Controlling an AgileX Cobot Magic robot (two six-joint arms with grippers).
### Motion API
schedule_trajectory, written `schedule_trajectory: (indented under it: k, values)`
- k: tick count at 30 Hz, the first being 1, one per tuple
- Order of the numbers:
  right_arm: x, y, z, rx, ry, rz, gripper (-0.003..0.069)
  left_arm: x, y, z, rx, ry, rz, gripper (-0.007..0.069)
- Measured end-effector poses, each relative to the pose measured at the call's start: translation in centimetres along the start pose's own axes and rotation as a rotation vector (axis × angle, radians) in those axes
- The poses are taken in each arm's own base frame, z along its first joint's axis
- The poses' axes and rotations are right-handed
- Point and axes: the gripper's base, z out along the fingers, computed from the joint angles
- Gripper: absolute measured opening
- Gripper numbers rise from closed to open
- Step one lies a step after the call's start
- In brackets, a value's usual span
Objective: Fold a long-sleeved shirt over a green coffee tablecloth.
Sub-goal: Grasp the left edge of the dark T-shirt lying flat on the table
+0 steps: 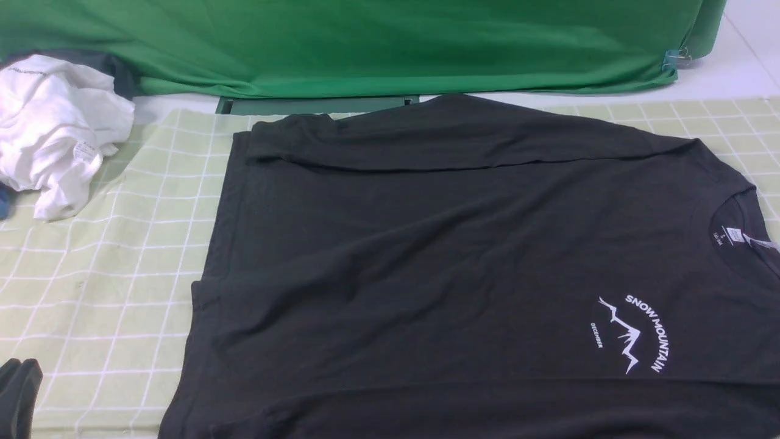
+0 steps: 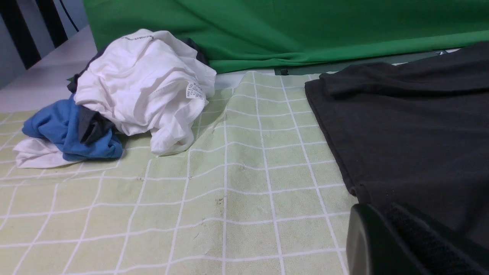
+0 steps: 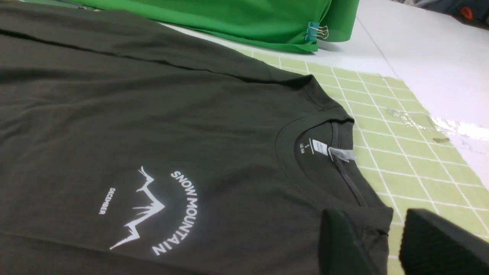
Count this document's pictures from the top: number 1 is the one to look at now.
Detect blue object at edge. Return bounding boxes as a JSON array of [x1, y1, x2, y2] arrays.
[[0, 184, 12, 221]]

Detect blue binder clip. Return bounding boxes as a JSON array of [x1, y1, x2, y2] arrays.
[[661, 47, 694, 71]]

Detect dark gray long-sleeve shirt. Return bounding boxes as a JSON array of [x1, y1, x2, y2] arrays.
[[158, 95, 779, 438]]

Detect crumpled white shirt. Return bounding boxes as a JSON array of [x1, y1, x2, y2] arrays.
[[1, 55, 135, 221]]

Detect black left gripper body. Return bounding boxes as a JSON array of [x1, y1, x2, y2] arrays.
[[1, 359, 43, 438]]

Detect light green checkered tablecloth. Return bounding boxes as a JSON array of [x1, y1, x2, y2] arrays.
[[2, 97, 778, 438]]

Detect green backdrop cloth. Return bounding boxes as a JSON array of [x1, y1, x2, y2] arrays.
[[1, 1, 725, 98]]

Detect dark green metal base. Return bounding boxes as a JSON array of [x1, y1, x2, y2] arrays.
[[215, 95, 420, 116]]

